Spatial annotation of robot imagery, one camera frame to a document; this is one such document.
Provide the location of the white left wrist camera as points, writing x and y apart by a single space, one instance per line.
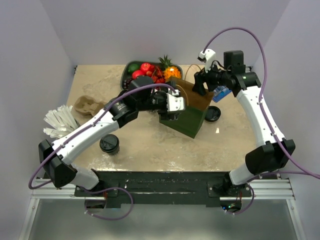
175 102

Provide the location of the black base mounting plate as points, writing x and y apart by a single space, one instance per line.
166 188

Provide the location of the stack of black lids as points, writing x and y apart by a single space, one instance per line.
213 113

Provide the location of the red lychee bunch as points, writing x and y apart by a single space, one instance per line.
157 76

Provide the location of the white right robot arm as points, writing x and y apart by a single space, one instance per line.
271 144

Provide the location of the blue card packet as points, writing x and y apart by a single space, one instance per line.
220 92

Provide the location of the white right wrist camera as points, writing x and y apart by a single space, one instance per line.
207 56

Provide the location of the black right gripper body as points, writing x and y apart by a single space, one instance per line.
211 77

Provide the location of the white wrapped straws bundle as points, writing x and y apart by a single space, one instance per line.
61 121

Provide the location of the black paper coffee cup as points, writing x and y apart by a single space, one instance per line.
111 151

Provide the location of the green lime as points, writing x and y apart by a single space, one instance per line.
132 68

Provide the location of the orange pineapple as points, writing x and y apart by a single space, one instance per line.
169 69

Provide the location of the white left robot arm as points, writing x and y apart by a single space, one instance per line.
57 157

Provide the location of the red apple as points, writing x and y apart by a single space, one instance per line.
137 74
147 67

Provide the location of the dark purple grape bunch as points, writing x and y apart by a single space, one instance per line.
126 83

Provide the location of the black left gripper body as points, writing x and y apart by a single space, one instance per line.
166 115

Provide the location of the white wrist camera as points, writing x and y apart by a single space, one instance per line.
175 102
207 56

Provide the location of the stack of pulp carriers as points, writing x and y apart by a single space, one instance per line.
87 105

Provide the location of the dark grey fruit tray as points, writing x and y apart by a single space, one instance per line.
126 75

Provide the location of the black plastic cup lid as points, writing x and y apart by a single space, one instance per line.
109 141

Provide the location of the brown and green paper bag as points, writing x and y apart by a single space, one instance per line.
189 121

